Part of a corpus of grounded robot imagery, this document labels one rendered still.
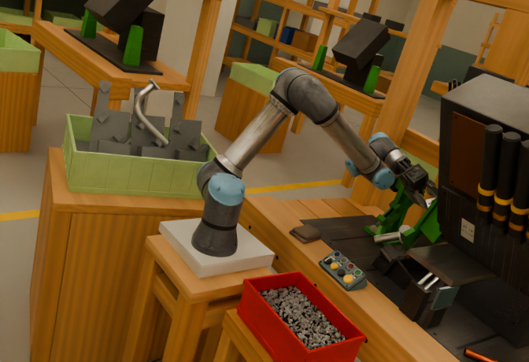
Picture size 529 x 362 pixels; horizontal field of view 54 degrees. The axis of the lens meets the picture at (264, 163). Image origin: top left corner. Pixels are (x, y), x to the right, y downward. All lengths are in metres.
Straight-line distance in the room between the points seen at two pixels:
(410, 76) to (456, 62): 10.74
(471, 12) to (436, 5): 10.78
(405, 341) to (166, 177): 1.12
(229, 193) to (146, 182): 0.63
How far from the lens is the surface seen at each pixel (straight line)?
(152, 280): 1.79
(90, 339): 2.42
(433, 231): 1.74
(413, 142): 2.35
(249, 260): 1.70
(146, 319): 1.90
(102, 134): 2.31
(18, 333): 2.66
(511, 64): 2.04
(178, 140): 2.37
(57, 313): 2.31
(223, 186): 1.59
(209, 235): 1.63
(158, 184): 2.15
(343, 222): 2.15
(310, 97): 1.59
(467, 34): 13.00
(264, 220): 1.98
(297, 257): 1.84
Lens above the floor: 1.75
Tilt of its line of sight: 20 degrees down
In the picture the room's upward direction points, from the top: 16 degrees clockwise
